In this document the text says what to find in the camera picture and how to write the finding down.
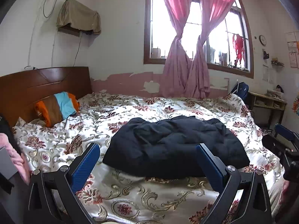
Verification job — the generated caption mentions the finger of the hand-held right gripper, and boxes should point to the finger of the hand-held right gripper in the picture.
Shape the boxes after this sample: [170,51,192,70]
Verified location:
[274,123,299,145]

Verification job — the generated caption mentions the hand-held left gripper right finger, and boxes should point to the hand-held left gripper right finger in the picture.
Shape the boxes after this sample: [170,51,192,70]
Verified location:
[196,143,272,224]

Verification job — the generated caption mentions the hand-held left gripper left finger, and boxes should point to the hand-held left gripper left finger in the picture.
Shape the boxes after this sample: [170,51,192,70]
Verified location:
[27,142,101,224]

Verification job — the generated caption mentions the black padded jacket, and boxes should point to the black padded jacket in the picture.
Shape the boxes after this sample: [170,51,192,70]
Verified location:
[102,115,251,179]

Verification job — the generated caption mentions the person's right forearm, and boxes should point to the person's right forearm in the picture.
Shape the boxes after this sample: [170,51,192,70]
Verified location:
[279,181,295,215]

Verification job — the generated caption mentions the red hanging clothes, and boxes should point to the red hanging clothes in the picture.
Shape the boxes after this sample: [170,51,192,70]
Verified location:
[232,34,245,66]

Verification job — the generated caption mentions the colourful floral cloth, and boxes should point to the colourful floral cloth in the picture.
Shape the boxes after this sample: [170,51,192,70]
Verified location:
[292,97,299,122]

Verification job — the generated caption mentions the stack of papers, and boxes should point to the stack of papers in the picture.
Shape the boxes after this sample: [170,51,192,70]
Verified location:
[266,89,285,99]

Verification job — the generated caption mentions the wooden desk with cubbies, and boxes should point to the wooden desk with cubbies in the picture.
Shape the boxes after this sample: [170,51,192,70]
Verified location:
[248,91,288,130]

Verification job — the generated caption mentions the dark blue backpack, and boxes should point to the dark blue backpack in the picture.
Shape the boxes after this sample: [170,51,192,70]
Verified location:
[230,82,249,104]

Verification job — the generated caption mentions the orange blue striped pillow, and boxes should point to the orange blue striped pillow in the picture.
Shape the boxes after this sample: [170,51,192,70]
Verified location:
[35,92,80,127]

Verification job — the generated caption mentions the floral satin bedspread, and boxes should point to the floral satin bedspread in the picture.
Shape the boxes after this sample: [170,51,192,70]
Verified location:
[12,92,286,224]

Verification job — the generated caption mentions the pink garment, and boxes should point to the pink garment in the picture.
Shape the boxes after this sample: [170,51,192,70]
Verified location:
[0,133,31,190]

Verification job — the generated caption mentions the cream pillow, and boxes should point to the cream pillow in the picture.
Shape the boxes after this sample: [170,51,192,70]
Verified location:
[15,117,47,131]

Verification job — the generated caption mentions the grey flat box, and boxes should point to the grey flat box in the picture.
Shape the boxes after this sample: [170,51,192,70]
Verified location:
[0,147,19,185]

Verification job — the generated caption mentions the wooden headboard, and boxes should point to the wooden headboard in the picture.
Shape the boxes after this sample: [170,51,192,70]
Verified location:
[0,66,93,127]

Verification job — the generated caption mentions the pink curtain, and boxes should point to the pink curtain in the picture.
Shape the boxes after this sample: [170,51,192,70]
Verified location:
[153,0,199,98]
[186,0,239,98]

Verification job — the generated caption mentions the wooden framed window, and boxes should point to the wooden framed window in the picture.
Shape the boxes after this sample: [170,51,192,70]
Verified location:
[143,0,255,79]

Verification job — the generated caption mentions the beige cloth covered air conditioner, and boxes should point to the beige cloth covered air conditioner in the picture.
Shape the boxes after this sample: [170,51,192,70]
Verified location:
[56,0,102,36]

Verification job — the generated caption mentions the white wall calendar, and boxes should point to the white wall calendar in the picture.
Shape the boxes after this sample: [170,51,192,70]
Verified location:
[262,64,276,84]

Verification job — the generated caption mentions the small wall shelf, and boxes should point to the small wall shelf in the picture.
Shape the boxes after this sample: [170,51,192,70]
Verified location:
[271,57,285,68]

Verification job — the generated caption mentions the thin wall cable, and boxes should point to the thin wall cable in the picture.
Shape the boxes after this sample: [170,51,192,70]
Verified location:
[71,31,82,68]

